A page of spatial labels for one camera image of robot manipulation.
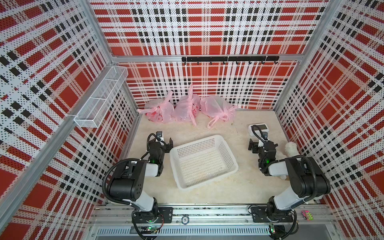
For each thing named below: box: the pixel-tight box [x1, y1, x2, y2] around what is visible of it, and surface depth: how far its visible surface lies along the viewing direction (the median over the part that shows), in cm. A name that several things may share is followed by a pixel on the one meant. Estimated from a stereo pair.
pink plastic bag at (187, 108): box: [172, 83, 201, 127], surface depth 111 cm
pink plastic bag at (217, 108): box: [199, 96, 238, 129], surface depth 111 cm
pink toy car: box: [301, 210, 314, 221], surface depth 73 cm
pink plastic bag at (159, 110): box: [137, 91, 175, 123], surface depth 112 cm
